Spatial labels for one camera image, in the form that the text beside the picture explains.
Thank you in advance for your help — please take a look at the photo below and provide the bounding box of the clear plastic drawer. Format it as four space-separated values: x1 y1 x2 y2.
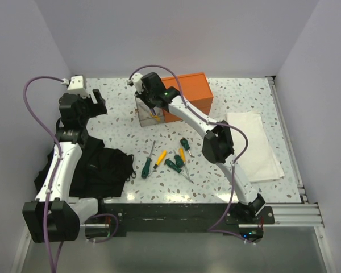
135 98 165 127

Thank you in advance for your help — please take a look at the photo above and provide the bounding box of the orange drawer box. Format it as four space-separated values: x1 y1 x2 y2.
162 72 214 123

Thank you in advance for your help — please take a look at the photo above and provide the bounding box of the yellow screwdriver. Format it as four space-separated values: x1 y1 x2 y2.
153 150 167 169
179 148 190 179
151 113 161 122

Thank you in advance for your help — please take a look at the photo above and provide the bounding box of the long green screwdriver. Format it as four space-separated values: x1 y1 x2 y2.
141 140 156 179

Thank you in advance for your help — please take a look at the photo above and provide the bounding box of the stubby green screwdriver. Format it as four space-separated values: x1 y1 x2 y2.
180 138 194 158
173 150 184 168

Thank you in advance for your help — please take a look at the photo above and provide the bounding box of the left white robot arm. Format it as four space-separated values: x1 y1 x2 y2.
22 89 107 243

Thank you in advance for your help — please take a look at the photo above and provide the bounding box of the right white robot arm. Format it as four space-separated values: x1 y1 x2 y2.
128 72 266 224

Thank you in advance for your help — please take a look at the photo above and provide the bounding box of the black cloth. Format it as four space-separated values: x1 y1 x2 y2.
34 135 137 198

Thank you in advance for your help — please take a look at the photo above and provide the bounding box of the white folded towel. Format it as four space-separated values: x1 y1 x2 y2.
226 112 284 182

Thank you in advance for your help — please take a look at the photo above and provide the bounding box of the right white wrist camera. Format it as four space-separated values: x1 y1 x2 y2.
127 72 143 94

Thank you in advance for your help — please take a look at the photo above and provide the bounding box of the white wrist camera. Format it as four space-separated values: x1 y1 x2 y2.
61 75 90 98
127 72 143 94

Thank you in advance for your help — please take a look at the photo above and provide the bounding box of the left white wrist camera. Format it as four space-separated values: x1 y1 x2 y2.
61 75 90 98

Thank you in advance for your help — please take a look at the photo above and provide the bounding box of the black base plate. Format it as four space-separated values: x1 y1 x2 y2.
83 203 275 242

